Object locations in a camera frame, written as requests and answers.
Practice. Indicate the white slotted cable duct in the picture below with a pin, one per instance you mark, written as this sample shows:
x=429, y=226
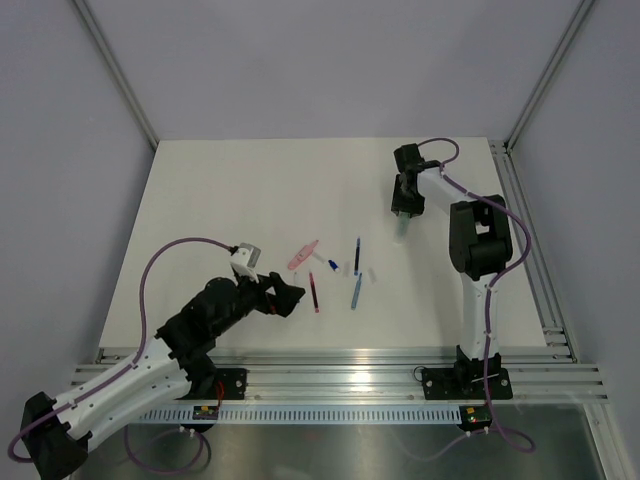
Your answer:
x=310, y=415

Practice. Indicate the right aluminium frame post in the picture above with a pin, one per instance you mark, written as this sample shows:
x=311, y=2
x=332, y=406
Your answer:
x=552, y=67

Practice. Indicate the left controller board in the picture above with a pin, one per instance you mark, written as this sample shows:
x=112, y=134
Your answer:
x=205, y=413

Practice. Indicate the right side aluminium rail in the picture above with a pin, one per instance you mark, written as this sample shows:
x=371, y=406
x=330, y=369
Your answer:
x=553, y=323

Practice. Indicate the aluminium frame post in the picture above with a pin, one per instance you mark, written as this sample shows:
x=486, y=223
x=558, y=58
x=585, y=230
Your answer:
x=552, y=67
x=101, y=44

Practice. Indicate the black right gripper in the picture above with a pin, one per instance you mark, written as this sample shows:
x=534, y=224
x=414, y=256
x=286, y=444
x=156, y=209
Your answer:
x=415, y=208

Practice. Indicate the left aluminium frame post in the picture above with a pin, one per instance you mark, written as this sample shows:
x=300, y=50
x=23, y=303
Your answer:
x=101, y=44

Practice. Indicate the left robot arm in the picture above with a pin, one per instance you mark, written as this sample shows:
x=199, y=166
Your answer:
x=60, y=432

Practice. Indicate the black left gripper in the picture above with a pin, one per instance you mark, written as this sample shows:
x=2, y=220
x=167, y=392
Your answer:
x=285, y=296

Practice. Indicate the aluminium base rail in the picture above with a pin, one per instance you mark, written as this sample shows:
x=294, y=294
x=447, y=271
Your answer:
x=539, y=375

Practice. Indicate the light blue pen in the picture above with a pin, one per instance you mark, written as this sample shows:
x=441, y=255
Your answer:
x=356, y=292

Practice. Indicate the red gel pen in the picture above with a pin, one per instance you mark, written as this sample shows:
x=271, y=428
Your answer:
x=314, y=292

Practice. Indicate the dark blue gel pen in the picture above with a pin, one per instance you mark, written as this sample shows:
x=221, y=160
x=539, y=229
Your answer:
x=357, y=257

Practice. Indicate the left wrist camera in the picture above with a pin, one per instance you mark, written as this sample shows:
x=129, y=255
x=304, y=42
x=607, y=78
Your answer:
x=244, y=260

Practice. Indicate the white marker blue tip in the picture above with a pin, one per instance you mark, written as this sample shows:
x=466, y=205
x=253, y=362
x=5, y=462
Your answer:
x=328, y=262

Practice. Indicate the green highlighter pen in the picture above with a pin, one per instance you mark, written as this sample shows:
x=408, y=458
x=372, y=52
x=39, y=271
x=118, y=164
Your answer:
x=403, y=221

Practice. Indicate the controller board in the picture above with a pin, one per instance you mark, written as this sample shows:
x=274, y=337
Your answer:
x=205, y=413
x=474, y=418

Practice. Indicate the pink translucent highlighter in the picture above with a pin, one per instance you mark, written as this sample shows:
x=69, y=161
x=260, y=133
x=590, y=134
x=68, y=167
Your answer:
x=302, y=255

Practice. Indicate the right controller board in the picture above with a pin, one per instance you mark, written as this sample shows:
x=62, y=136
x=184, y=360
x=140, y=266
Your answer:
x=474, y=418

